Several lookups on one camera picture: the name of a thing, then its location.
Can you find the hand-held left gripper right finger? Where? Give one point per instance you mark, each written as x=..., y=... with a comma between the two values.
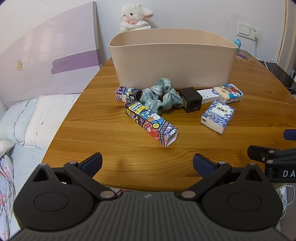
x=200, y=161

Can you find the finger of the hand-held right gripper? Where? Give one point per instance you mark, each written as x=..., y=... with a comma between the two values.
x=259, y=151
x=289, y=134

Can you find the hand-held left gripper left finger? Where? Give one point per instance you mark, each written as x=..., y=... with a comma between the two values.
x=94, y=160

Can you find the blue white patterned tissue pack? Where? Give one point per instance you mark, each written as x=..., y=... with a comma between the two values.
x=218, y=114

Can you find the long cartoon print box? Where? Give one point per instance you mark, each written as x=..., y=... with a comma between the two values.
x=150, y=121

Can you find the cartoon print tissue pack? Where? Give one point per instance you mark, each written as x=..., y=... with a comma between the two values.
x=229, y=92

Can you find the white charger box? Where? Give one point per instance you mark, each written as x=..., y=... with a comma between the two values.
x=208, y=95

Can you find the green checked scrunchie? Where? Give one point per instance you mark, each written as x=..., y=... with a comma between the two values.
x=161, y=96

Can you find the beige plastic storage bin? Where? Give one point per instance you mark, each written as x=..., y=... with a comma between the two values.
x=173, y=60

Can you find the black side table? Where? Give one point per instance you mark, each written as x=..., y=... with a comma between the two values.
x=281, y=75

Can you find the white pillow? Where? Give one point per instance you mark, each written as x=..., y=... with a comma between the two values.
x=48, y=118

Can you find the black cube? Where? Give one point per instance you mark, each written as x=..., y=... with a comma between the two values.
x=189, y=98

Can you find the small cartoon print box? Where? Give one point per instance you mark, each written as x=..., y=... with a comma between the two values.
x=124, y=93

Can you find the blue checked pillow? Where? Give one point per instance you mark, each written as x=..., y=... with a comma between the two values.
x=16, y=120

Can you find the brown purple printed mat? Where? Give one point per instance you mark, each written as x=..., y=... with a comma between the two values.
x=246, y=56

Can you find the floral blanket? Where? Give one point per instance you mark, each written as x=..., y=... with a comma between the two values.
x=5, y=192

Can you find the blue toy figure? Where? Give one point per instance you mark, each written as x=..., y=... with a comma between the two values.
x=237, y=44

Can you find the pink purple headboard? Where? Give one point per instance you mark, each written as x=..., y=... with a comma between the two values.
x=41, y=60

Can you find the white paper sheet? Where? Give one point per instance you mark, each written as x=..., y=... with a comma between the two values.
x=140, y=25

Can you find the white plush lamb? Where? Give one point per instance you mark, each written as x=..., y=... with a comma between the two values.
x=133, y=15

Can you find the beige door frame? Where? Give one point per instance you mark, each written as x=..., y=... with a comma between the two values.
x=285, y=34

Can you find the white wall switch socket plate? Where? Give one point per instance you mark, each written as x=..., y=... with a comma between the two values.
x=245, y=29

